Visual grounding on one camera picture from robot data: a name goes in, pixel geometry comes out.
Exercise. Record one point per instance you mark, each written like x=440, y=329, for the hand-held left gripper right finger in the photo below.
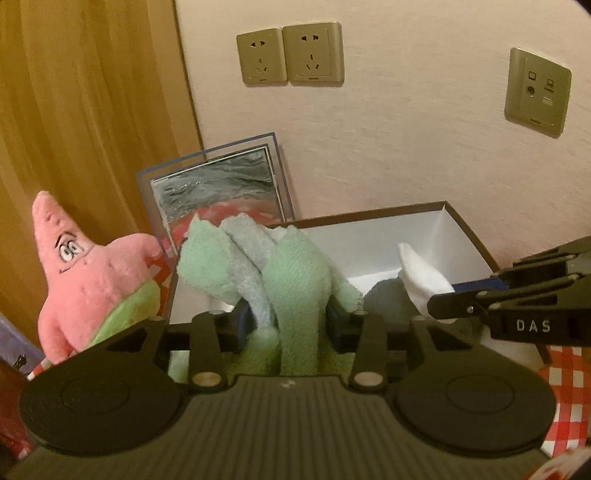
x=333, y=327

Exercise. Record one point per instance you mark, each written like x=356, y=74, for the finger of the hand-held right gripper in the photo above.
x=480, y=284
x=457, y=305

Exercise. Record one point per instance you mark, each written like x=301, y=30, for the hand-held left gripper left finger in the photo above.
x=240, y=330

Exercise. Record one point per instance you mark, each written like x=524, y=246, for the white sock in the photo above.
x=420, y=272

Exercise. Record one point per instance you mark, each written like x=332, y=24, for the dark grey cloth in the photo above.
x=385, y=300

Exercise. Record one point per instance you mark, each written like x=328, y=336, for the green fluffy towel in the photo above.
x=295, y=277

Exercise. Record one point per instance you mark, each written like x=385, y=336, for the brown cardboard box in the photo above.
x=369, y=244

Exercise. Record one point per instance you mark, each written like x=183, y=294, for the red checkered tablecloth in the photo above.
x=568, y=397

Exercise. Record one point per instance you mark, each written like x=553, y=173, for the pink starfish plush toy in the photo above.
x=101, y=281

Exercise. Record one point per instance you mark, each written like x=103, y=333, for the framed grey picture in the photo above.
x=217, y=184

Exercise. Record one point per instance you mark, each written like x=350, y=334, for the red patterned white cloth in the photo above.
x=558, y=468

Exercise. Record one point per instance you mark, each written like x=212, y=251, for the wooden door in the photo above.
x=83, y=115

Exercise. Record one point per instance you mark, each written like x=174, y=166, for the gold wall data socket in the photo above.
x=538, y=92

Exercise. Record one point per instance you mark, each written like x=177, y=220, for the gold wall power socket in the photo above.
x=313, y=53
x=261, y=56

